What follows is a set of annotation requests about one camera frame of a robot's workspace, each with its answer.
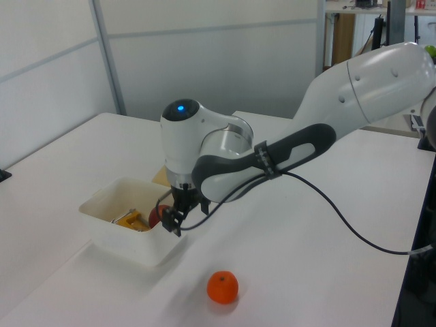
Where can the small yellow C-clamp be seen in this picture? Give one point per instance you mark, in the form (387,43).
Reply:
(131,220)

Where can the wooden panel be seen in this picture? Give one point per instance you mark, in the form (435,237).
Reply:
(343,39)

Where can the grey metal column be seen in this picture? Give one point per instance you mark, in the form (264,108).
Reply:
(396,20)

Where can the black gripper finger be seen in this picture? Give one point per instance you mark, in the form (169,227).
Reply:
(172,221)
(204,206)

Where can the orange toy fruit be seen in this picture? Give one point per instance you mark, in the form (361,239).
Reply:
(222,287)

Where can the red toy apple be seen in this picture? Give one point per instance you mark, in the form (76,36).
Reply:
(154,216)

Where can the grey partition post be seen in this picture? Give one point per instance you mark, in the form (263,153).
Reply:
(109,58)

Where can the pale plastic container box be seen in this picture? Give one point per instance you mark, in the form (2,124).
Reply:
(129,245)

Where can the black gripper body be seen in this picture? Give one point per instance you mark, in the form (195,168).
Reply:
(184,197)

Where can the green round object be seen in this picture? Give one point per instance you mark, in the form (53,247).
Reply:
(430,50)

